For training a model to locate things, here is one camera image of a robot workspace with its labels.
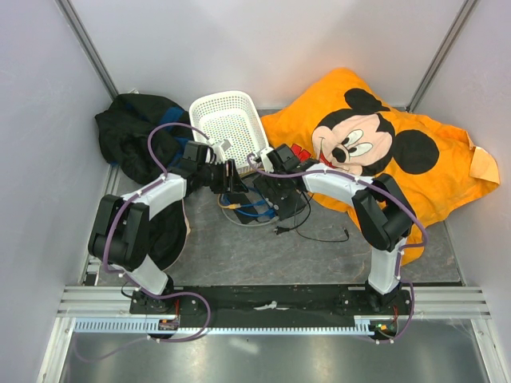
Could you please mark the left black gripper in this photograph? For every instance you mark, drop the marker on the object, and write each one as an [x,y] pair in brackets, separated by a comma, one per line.
[231,183]

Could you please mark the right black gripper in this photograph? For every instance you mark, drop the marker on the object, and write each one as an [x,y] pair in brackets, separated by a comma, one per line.
[264,183]

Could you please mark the black network switch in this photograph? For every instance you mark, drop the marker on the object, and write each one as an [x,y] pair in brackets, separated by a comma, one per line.
[285,210]

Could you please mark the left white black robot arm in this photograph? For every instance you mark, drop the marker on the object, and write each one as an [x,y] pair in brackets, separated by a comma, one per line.
[120,233]

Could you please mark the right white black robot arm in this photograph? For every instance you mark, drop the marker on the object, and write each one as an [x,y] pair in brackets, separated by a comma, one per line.
[384,216]

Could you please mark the black power adapter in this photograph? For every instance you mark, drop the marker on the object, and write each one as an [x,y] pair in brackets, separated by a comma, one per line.
[251,208]

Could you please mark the white plastic basket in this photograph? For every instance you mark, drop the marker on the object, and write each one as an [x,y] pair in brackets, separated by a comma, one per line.
[229,116]

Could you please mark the black round hat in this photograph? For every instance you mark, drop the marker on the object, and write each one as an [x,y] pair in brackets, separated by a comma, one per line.
[168,232]

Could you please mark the orange Mickey Mouse pillowcase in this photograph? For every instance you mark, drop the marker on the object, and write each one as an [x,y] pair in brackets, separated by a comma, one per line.
[340,122]

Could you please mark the black blue jacket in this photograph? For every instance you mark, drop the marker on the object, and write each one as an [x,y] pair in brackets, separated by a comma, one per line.
[124,128]

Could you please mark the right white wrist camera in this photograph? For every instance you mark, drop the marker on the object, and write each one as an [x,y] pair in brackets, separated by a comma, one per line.
[264,159]

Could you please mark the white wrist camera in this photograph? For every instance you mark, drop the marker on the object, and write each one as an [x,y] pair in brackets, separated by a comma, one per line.
[218,150]
[264,159]

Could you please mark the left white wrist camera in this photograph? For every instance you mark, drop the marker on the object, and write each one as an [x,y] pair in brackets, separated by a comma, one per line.
[218,150]

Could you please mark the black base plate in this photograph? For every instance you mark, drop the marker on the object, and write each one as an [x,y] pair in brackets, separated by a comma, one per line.
[274,305]

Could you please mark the grey slotted cable duct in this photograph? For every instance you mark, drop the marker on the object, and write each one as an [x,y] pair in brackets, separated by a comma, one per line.
[155,326]

